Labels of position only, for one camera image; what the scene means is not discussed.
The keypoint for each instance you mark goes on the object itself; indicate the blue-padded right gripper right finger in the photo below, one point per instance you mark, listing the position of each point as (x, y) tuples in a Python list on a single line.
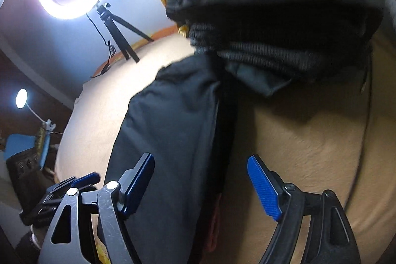
[(330, 238)]

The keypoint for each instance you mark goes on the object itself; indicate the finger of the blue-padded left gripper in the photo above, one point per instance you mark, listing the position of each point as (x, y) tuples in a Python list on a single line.
[(88, 180)]

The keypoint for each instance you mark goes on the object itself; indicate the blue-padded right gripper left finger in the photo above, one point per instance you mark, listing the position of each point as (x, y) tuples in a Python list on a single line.
[(70, 236)]

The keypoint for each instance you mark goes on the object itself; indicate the black pants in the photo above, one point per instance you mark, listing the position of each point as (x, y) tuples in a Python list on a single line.
[(180, 118)]

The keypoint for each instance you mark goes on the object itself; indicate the leopard print cushion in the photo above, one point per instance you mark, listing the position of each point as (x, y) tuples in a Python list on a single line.
[(39, 142)]

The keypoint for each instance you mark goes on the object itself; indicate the blue chair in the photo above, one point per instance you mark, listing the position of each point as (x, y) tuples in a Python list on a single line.
[(16, 143)]

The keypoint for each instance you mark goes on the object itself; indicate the white clip desk lamp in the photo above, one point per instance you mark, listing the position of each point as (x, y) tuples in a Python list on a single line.
[(21, 103)]

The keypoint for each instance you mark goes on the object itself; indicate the small black tripod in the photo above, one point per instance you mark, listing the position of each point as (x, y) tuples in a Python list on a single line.
[(111, 22)]

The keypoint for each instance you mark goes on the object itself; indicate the stack of folded dark clothes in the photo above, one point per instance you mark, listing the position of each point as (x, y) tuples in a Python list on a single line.
[(268, 44)]

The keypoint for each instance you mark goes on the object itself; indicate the left forearm with bracelets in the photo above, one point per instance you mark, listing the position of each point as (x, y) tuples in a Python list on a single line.
[(29, 247)]

